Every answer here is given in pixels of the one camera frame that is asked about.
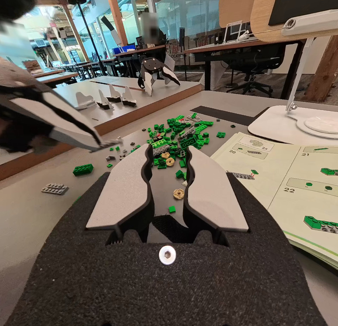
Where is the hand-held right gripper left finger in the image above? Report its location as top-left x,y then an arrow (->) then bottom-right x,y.
86,143 -> 155,243

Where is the black office chair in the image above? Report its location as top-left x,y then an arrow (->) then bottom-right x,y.
226,44 -> 286,98

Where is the spare black grey gripper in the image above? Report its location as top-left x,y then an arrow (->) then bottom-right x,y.
137,56 -> 181,97

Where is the wooden post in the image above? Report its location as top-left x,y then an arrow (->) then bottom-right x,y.
105,0 -> 128,47
304,34 -> 338,103

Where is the black floor lamp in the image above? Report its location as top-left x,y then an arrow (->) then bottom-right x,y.
67,0 -> 106,76

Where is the pile of green building bricks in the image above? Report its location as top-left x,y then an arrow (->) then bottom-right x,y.
143,115 -> 214,181

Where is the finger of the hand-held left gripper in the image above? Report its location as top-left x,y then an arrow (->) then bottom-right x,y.
10,94 -> 101,151
40,91 -> 103,145

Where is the printed cardboard box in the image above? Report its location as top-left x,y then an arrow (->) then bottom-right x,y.
165,42 -> 196,66

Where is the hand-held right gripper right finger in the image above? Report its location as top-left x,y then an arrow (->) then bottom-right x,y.
182,146 -> 250,243

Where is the brown top office table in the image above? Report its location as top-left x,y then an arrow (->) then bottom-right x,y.
184,38 -> 307,99

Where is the pale green instruction booklet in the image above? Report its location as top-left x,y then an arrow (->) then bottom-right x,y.
211,132 -> 338,270

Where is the loose grey finger part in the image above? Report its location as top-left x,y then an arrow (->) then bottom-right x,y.
108,84 -> 122,103
121,86 -> 137,106
96,89 -> 114,110
75,92 -> 96,110

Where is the green eight stud brick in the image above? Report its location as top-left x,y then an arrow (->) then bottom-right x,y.
73,164 -> 94,176

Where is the grey desk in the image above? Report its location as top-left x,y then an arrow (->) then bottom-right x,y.
0,91 -> 338,326

